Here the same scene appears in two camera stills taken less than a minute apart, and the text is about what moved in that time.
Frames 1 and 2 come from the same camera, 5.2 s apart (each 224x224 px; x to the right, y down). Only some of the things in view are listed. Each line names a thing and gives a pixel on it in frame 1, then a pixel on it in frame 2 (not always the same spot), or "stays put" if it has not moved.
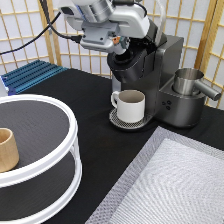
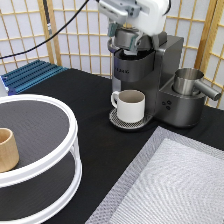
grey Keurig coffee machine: [151, 68] stays put
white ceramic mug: [130, 104] stays put
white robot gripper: [128, 21] to [148, 17]
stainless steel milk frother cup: [186, 82] stays put
